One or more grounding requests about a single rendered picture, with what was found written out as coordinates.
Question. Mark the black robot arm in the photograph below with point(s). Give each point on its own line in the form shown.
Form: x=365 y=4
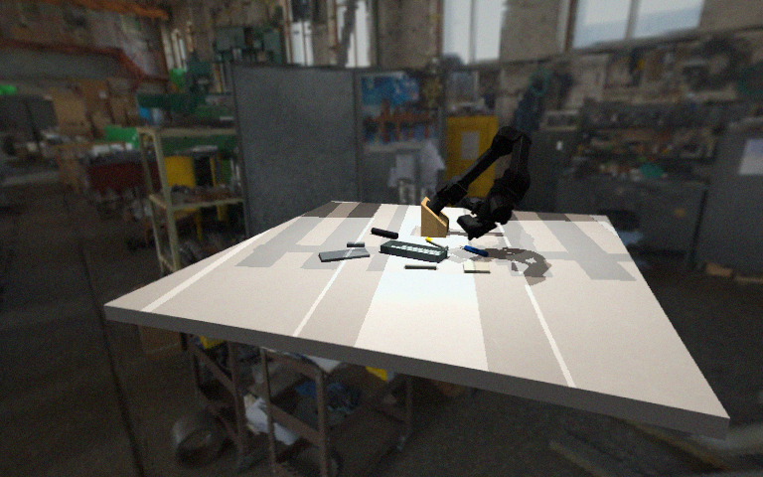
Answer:
x=499 y=198

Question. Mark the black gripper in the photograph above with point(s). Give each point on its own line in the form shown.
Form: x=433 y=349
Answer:
x=477 y=226

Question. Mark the grey keyboard with keys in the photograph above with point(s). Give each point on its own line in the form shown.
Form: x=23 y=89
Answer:
x=414 y=250

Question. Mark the blue stylus with grey tip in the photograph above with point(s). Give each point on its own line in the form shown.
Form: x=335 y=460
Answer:
x=475 y=250

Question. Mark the black cylinder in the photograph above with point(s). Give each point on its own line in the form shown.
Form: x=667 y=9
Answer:
x=384 y=233

